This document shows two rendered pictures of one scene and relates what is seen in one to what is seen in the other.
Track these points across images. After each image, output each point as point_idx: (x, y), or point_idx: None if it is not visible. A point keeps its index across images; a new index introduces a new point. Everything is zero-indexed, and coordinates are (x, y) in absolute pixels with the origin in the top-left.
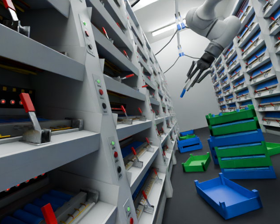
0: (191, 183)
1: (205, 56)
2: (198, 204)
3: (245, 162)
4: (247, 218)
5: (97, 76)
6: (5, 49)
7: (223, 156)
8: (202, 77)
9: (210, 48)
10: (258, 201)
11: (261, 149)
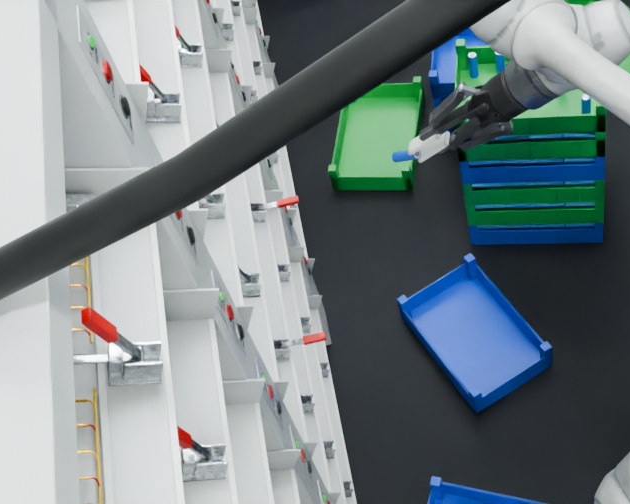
0: (377, 270)
1: (506, 109)
2: (412, 367)
3: (541, 215)
4: (519, 402)
5: (320, 490)
6: None
7: (485, 203)
8: (480, 141)
9: (526, 96)
10: (547, 360)
11: (590, 194)
